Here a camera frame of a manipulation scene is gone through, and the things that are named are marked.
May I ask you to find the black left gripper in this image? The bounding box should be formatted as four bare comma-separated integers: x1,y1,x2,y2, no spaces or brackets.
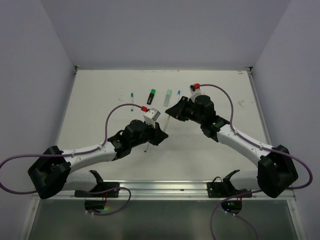
130,120,169,148

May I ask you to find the blue capped white marker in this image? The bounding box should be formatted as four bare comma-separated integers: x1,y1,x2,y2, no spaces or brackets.
176,90,181,102

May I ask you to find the pale green translucent highlighter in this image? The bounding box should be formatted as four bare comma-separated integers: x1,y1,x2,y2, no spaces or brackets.
163,89,172,107

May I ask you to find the black capped whiteboard pen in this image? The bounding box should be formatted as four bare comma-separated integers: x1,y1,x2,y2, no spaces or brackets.
144,142,150,153

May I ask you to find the teal capped white marker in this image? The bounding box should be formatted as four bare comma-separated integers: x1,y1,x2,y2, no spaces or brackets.
130,92,134,112

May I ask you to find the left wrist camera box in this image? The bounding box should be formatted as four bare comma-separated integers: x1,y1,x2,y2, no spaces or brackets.
143,108,161,128

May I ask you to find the aluminium front rail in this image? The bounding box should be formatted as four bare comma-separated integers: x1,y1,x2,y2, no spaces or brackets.
29,178,296,201

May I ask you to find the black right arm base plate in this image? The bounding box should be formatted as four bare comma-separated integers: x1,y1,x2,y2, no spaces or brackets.
206,181,252,215

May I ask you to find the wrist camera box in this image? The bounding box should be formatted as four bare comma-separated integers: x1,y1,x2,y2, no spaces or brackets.
189,83,203,103
143,108,161,128

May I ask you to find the black green capped highlighter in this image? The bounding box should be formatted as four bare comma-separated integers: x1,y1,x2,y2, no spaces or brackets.
146,89,156,105

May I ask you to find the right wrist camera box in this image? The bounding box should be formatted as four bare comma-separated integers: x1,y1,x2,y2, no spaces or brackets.
189,83,203,103

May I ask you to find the yellow slim highlighter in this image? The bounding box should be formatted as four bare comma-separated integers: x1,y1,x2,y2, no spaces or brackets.
163,115,171,132

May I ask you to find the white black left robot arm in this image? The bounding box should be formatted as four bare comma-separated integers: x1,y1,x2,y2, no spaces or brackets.
27,120,169,200

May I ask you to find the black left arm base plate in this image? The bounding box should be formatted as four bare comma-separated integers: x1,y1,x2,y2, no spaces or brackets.
74,182,120,213

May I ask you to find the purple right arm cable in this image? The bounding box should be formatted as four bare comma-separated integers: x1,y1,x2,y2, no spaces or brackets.
198,83,313,240

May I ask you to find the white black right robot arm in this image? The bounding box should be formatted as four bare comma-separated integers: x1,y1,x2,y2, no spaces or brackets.
165,95,298,198

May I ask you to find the aluminium side rail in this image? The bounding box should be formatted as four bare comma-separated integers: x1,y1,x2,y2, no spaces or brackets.
246,68,271,145

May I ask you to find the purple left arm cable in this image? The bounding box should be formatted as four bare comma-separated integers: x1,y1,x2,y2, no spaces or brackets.
0,103,148,217

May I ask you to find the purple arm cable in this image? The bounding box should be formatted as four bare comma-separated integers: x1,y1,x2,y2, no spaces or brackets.
198,83,313,240
0,103,148,217

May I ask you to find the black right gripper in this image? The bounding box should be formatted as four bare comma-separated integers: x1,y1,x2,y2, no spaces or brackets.
166,94,206,124

